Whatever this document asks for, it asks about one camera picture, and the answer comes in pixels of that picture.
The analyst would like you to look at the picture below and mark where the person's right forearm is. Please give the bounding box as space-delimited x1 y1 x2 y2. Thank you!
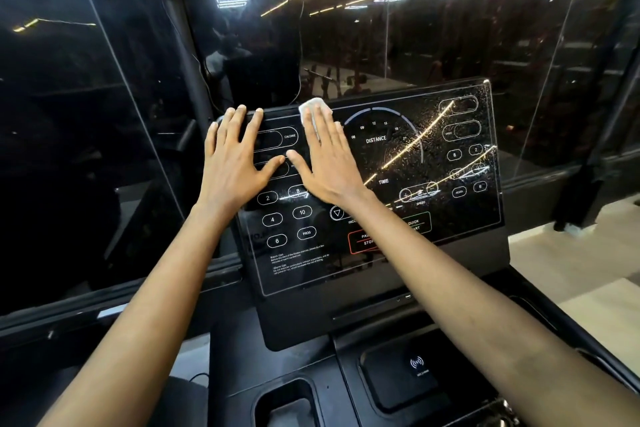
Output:
345 189 640 427

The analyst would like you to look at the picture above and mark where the small white wipe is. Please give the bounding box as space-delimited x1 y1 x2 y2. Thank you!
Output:
299 96 333 123

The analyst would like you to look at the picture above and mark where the person's left forearm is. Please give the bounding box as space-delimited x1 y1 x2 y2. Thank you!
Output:
40 199 233 427

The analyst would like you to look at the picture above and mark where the black standing fan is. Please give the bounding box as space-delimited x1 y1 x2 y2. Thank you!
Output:
128 0 219 137

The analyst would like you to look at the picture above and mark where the person's right hand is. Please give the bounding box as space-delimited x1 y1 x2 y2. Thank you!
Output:
286 101 371 211

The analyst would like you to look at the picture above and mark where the person's left hand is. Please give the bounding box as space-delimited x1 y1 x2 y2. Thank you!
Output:
195 105 287 223

